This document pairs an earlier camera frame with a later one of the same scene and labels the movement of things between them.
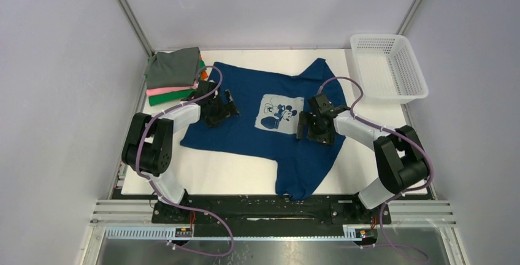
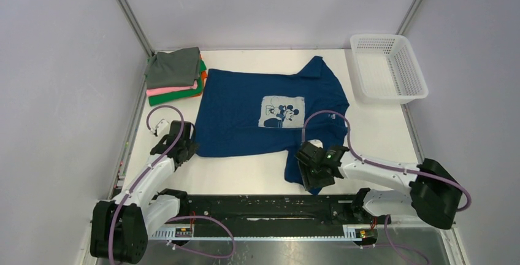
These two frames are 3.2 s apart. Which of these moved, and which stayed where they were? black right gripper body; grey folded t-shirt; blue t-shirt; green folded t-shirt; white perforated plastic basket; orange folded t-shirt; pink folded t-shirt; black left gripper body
Moved: black right gripper body; blue t-shirt; black left gripper body
Stayed: orange folded t-shirt; pink folded t-shirt; white perforated plastic basket; grey folded t-shirt; green folded t-shirt
